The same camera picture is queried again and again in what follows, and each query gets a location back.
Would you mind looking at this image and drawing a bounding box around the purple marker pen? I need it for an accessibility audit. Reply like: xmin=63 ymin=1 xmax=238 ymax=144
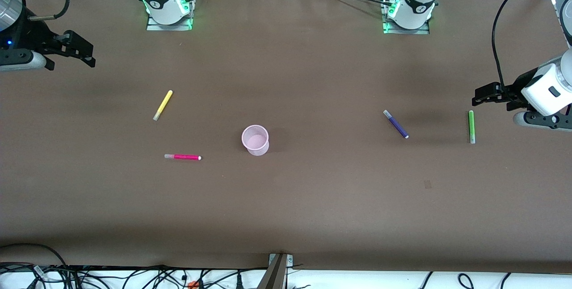
xmin=383 ymin=109 xmax=409 ymax=139

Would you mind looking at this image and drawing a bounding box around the pink plastic cup holder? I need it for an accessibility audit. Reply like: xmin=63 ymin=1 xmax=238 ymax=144
xmin=241 ymin=125 xmax=270 ymax=156

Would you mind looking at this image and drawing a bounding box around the yellow marker pen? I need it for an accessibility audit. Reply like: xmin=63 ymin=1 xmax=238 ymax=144
xmin=153 ymin=90 xmax=173 ymax=121

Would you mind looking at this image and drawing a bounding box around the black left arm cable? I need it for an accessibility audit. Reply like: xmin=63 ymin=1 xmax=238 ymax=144
xmin=492 ymin=0 xmax=572 ymax=98

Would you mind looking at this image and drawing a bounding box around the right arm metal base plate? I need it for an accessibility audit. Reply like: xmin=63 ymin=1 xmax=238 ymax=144
xmin=146 ymin=0 xmax=194 ymax=32

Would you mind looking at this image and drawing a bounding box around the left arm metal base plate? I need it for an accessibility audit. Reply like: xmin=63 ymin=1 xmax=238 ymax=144
xmin=383 ymin=0 xmax=431 ymax=35

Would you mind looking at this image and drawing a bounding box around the black looping floor cable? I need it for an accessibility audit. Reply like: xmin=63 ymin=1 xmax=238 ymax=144
xmin=0 ymin=243 xmax=68 ymax=289

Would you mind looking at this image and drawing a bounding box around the metal table edge bracket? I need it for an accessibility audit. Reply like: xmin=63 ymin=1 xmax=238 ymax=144
xmin=257 ymin=253 xmax=294 ymax=289

